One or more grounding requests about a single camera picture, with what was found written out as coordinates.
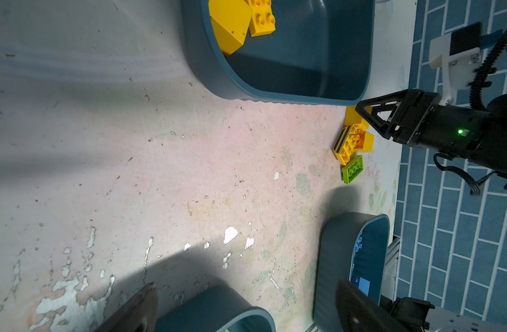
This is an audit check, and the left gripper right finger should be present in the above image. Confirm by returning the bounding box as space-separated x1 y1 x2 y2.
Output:
336 279 407 332

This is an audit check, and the right teal container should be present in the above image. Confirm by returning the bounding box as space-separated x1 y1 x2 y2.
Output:
313 212 390 331

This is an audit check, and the yellow lego plate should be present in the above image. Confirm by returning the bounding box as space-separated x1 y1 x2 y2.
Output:
332 124 365 166

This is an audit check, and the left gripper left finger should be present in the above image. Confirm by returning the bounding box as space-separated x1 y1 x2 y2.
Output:
96 282 159 332

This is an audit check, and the back teal container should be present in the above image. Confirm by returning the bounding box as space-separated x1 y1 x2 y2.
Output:
181 1 375 106

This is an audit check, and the yellow lego slope brick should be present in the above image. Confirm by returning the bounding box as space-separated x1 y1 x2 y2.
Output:
344 106 369 131

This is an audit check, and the yellow small lego brick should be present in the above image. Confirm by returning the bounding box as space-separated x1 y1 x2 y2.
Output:
246 0 275 37

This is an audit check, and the blue lego plate narrow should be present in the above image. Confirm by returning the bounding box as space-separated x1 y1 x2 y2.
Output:
351 277 370 296

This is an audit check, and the left teal container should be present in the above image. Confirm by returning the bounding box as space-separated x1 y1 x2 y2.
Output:
155 286 276 331

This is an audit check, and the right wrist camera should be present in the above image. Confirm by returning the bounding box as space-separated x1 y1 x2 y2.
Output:
428 22 502 106

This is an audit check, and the yellow lego cube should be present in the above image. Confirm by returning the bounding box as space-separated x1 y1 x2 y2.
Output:
209 0 252 56

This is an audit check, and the teal container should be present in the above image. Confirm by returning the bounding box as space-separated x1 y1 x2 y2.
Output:
313 212 390 331
181 1 375 106
155 286 276 331

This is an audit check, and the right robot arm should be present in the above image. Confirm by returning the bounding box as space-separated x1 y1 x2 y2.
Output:
356 22 507 196

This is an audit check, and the green lego plate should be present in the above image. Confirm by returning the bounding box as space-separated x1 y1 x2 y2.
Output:
341 156 364 184

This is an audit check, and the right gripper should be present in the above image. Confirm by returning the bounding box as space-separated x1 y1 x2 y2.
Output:
356 89 465 148

